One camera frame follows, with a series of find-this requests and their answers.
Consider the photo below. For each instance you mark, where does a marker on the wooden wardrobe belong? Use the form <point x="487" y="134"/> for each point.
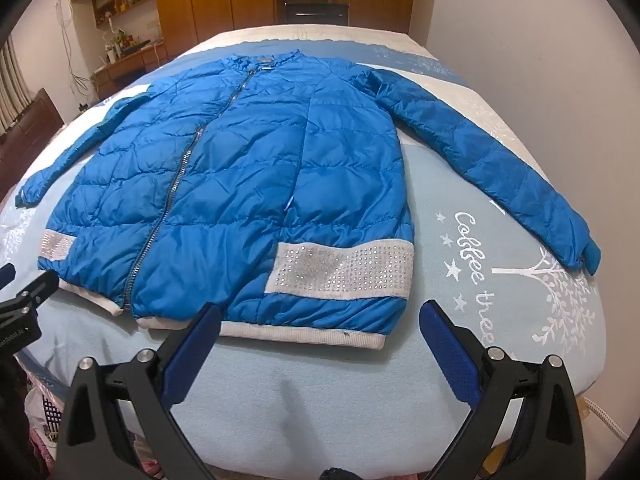
<point x="220" y="0"/>

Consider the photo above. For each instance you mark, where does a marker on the bed with printed blue bedspread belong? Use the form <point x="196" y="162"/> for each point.
<point x="310" y="400"/>

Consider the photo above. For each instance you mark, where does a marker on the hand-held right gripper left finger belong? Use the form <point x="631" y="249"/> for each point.
<point x="192" y="355"/>

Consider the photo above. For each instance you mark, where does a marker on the potted plant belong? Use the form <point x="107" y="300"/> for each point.
<point x="112" y="42"/>

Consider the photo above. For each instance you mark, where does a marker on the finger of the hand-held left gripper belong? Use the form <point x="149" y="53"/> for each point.
<point x="6" y="275"/>
<point x="37" y="291"/>

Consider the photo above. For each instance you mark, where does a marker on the black chair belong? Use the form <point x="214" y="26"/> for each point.
<point x="316" y="12"/>

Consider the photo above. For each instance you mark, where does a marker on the wooden desk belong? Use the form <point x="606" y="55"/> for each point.
<point x="130" y="67"/>

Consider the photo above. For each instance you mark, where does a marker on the dark brown wooden bench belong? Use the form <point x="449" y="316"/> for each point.
<point x="35" y="125"/>

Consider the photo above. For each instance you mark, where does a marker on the blue puffer jacket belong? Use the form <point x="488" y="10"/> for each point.
<point x="240" y="185"/>

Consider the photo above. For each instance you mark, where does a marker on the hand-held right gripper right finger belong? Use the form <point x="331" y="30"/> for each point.
<point x="447" y="355"/>

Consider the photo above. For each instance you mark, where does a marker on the beige curtain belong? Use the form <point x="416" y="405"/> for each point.
<point x="9" y="90"/>

